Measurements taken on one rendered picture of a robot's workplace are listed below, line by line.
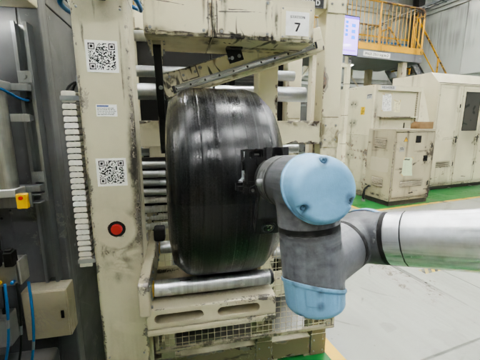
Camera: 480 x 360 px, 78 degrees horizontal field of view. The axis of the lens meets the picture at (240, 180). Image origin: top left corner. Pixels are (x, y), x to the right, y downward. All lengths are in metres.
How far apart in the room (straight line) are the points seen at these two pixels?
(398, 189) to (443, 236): 5.09
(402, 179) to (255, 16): 4.64
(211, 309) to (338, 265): 0.57
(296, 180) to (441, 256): 0.20
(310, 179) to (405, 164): 5.20
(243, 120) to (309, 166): 0.43
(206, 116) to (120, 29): 0.31
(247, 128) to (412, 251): 0.44
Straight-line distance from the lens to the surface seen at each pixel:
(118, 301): 0.99
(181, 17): 1.14
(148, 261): 0.94
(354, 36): 5.12
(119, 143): 0.84
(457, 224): 0.42
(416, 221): 0.43
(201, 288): 0.88
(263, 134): 0.71
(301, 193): 0.30
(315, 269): 0.35
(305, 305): 0.38
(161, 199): 1.28
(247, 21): 1.17
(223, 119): 0.72
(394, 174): 5.36
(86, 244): 0.94
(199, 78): 1.24
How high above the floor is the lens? 1.35
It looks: 11 degrees down
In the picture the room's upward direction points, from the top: straight up
